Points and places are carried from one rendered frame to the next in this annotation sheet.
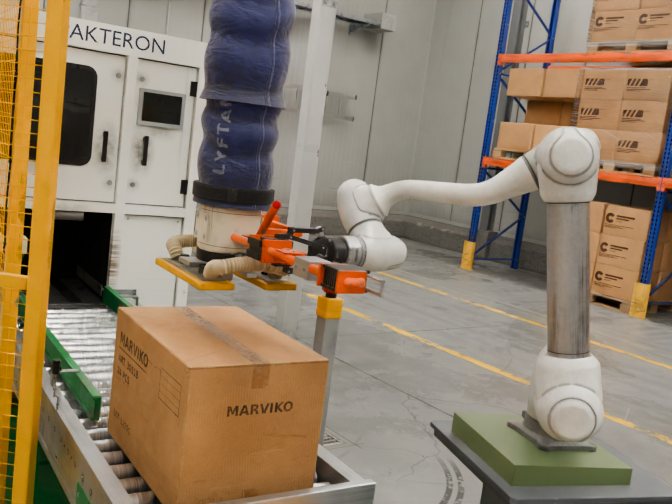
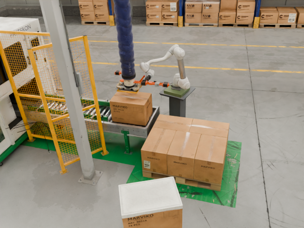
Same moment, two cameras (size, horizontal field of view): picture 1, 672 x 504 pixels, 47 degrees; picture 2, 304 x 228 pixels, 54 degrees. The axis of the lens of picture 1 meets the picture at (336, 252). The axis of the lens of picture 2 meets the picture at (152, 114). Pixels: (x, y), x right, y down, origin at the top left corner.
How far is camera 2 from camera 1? 3.57 m
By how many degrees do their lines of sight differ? 43
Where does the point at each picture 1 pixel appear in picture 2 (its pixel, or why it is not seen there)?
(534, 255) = (66, 10)
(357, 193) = (145, 65)
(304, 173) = not seen: hidden behind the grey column
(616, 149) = not seen: outside the picture
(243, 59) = (131, 55)
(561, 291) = (182, 70)
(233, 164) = (132, 71)
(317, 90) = not seen: hidden behind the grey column
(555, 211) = (179, 60)
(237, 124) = (131, 65)
